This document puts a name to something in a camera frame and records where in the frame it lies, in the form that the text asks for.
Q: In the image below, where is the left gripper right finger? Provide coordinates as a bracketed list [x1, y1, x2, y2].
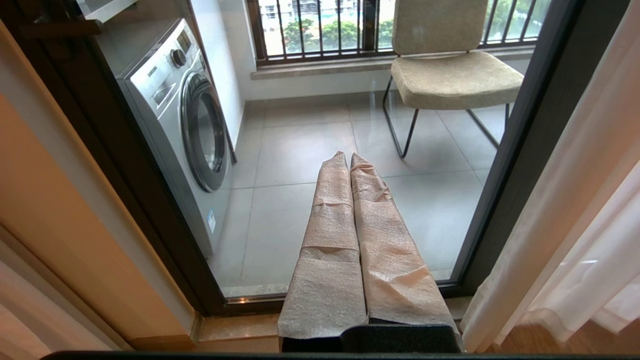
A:
[341, 153, 463, 354]

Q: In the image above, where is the dark framed glass balcony door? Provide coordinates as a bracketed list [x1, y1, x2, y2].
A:
[0, 0, 632, 317]

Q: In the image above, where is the beige upholstered chair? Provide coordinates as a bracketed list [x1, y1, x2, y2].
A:
[382, 0, 525, 160]

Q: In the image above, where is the silver washing machine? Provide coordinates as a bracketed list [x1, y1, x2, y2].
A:
[96, 18, 239, 259]

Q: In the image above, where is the white sheer curtain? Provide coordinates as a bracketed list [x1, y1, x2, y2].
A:
[460, 0, 640, 354]

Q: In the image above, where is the washing machine round door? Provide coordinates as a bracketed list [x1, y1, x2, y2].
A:
[180, 72, 229, 193]

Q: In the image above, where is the dark metal balcony railing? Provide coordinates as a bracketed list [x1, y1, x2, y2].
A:
[247, 0, 551, 67]

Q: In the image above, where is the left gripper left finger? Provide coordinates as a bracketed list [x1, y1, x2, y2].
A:
[277, 151, 369, 353]

